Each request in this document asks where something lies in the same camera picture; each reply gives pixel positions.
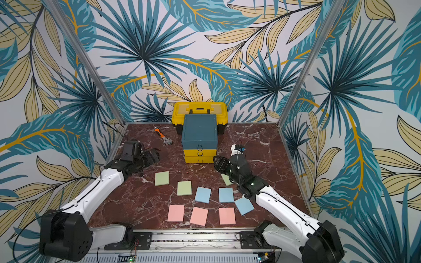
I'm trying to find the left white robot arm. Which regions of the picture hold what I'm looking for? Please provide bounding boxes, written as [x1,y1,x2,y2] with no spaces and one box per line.
[39,141,160,262]

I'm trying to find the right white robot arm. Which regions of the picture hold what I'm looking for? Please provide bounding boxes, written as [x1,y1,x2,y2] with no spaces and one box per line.
[213,154,345,263]

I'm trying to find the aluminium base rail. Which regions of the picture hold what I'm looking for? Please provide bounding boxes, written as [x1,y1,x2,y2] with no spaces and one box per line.
[81,228,301,263]

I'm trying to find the pink sticky note left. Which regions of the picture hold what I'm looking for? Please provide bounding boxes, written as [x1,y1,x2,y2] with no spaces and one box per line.
[167,205,184,222]

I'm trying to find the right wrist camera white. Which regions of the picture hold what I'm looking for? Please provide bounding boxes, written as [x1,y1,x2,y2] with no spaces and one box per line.
[231,144,245,156]

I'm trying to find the pink sticky note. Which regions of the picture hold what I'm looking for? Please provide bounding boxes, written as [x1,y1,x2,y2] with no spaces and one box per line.
[167,205,184,222]
[190,207,208,226]
[219,208,236,225]

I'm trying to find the yellow black toolbox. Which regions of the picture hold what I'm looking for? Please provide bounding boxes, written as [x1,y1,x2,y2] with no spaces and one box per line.
[172,102,228,135]

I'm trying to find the pink sticky note right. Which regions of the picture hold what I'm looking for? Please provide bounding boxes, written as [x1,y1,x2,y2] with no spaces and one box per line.
[219,208,236,225]

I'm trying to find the pink sticky note middle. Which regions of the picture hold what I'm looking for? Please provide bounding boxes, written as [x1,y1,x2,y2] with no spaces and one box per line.
[190,207,208,226]

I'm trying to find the blue sticky note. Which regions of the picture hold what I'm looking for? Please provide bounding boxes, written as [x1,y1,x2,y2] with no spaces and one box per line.
[235,197,254,215]
[195,187,212,204]
[219,187,234,203]

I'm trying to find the green sticky note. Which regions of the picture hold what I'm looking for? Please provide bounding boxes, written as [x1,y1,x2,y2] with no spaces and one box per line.
[221,174,232,186]
[177,181,192,196]
[155,171,169,186]

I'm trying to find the orange adjustable wrench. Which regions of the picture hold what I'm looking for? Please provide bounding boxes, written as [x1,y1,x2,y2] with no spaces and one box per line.
[154,127,173,145]

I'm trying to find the teal yellow drawer cabinet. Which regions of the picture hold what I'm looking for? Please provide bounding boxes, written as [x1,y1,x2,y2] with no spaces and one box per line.
[182,114,218,164]

